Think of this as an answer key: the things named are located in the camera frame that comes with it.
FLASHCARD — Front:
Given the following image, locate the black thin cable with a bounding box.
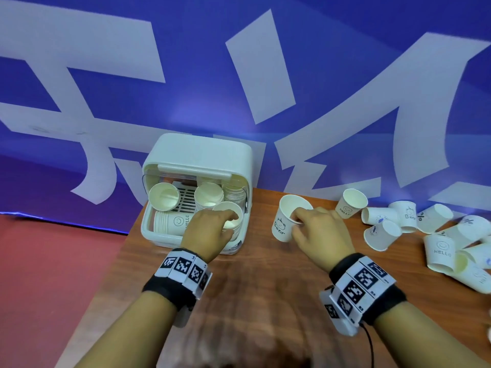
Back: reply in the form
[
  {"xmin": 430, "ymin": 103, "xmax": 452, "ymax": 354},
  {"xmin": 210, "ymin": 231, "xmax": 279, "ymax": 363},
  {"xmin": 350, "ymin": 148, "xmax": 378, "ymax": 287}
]
[{"xmin": 360, "ymin": 322, "xmax": 376, "ymax": 368}]

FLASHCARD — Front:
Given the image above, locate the person's left hand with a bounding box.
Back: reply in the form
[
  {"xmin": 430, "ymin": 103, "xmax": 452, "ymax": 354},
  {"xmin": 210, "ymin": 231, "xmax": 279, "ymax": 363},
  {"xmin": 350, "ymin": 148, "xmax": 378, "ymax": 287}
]
[{"xmin": 180, "ymin": 209, "xmax": 239, "ymax": 263}]

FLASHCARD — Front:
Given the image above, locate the white plastic cup storage box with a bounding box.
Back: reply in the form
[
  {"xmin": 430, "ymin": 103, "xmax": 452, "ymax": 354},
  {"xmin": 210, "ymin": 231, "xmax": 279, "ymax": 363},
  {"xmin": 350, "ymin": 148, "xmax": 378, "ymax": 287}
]
[{"xmin": 141, "ymin": 133, "xmax": 254, "ymax": 256}]

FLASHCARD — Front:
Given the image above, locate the white smiley print paper cup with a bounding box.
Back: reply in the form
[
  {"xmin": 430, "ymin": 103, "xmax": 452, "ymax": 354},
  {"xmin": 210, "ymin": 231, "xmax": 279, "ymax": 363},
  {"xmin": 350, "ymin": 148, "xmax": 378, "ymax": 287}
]
[{"xmin": 153, "ymin": 210, "xmax": 200, "ymax": 237}]

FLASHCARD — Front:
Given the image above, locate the blue and white banner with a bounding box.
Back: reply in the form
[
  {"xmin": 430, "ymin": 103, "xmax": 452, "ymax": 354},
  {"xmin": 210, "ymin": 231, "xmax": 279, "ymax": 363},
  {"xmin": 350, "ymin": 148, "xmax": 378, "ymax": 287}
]
[{"xmin": 0, "ymin": 0, "xmax": 491, "ymax": 236}]

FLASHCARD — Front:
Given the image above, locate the pile of printed paper cups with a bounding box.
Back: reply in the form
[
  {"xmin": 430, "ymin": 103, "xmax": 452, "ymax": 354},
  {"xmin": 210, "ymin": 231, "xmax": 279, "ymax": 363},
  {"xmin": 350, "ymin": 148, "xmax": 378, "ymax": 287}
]
[{"xmin": 335, "ymin": 188, "xmax": 491, "ymax": 295}]

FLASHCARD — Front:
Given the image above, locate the black wristband with marker tags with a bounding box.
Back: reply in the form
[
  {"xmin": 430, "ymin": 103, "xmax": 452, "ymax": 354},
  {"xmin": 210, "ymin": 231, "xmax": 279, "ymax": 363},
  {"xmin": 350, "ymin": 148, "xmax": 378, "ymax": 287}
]
[
  {"xmin": 143, "ymin": 248, "xmax": 213, "ymax": 312},
  {"xmin": 324, "ymin": 253, "xmax": 407, "ymax": 327}
]

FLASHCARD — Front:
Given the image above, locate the white slotted drain rack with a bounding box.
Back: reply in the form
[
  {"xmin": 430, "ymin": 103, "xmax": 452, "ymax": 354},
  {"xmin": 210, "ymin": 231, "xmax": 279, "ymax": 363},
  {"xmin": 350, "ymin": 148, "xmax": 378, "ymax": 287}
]
[{"xmin": 173, "ymin": 181, "xmax": 200, "ymax": 215}]

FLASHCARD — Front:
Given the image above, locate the short stack of white cups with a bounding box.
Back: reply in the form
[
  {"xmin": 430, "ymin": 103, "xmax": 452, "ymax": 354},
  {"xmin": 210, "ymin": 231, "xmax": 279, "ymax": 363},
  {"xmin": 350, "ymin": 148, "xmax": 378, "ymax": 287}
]
[
  {"xmin": 222, "ymin": 183, "xmax": 247, "ymax": 206},
  {"xmin": 194, "ymin": 182, "xmax": 225, "ymax": 210}
]

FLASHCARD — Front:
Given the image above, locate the person's left forearm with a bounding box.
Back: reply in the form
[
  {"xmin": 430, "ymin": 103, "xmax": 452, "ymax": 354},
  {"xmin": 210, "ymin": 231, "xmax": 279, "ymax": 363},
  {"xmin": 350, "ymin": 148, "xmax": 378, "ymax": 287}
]
[{"xmin": 75, "ymin": 291, "xmax": 192, "ymax": 368}]

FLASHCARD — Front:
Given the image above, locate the person's right hand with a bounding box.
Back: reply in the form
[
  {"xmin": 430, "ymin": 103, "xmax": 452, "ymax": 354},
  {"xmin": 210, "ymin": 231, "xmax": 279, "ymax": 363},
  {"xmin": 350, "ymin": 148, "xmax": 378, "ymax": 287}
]
[{"xmin": 292, "ymin": 207, "xmax": 356, "ymax": 271}]

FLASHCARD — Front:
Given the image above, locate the person's right forearm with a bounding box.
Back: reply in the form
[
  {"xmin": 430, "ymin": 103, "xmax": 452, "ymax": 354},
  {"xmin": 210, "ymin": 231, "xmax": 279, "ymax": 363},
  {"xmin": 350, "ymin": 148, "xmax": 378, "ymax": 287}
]
[{"xmin": 361, "ymin": 301, "xmax": 491, "ymax": 368}]

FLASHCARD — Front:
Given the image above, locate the white cup with animal drawing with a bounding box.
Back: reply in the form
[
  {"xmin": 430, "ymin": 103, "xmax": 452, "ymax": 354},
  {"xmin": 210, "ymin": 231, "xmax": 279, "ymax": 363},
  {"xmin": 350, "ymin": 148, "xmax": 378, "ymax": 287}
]
[{"xmin": 272, "ymin": 194, "xmax": 314, "ymax": 243}]

